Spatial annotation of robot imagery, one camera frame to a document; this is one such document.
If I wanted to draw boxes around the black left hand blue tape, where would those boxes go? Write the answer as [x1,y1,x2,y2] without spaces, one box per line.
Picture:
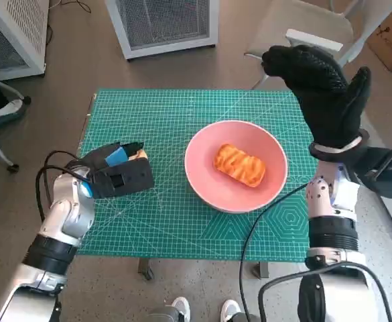
[78,141,146,172]

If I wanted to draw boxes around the black gloved right hand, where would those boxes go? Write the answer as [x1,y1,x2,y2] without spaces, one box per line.
[261,44,373,148]

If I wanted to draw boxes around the round toy bread bun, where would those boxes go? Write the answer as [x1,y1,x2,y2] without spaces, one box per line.
[128,149,149,162]

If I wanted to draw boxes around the pink bowl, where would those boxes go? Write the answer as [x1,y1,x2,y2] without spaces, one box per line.
[184,120,289,215]

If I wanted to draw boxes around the rectangular orange toy bread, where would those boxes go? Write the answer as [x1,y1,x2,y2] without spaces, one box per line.
[214,143,267,188]

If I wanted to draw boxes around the beige office chair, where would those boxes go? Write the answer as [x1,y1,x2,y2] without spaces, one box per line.
[243,0,392,91]

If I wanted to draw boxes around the green cutting mat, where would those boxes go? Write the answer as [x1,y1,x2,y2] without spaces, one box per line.
[71,88,319,261]

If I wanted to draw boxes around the person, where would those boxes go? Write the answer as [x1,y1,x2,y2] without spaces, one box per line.
[0,46,25,125]

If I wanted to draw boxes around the white cabinet with mesh front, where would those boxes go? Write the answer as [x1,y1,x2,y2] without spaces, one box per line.
[104,0,218,60]

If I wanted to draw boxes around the white perforated metal cabinet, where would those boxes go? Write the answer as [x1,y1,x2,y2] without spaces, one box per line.
[0,0,50,81]

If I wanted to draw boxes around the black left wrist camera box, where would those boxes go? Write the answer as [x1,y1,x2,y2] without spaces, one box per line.
[90,157,155,199]

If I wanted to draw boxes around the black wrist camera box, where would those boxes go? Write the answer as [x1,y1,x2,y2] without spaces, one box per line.
[90,157,155,199]
[351,146,392,202]

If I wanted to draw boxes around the short black left arm cable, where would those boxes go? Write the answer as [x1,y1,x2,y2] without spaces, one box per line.
[44,150,82,168]

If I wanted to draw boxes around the long black left arm cable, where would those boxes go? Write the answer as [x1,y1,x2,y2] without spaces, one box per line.
[36,164,91,222]

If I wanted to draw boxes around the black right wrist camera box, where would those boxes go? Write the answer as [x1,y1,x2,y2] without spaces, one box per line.
[351,146,392,202]

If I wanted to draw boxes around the grey wheeled chair frame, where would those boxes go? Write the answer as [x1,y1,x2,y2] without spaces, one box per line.
[0,72,31,174]

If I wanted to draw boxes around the thin black floor cable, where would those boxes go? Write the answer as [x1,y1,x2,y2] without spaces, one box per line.
[46,0,92,44]

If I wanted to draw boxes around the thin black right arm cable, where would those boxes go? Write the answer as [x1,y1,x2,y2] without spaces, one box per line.
[239,182,309,322]

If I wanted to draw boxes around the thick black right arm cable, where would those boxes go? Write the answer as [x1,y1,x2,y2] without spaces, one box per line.
[257,261,392,322]

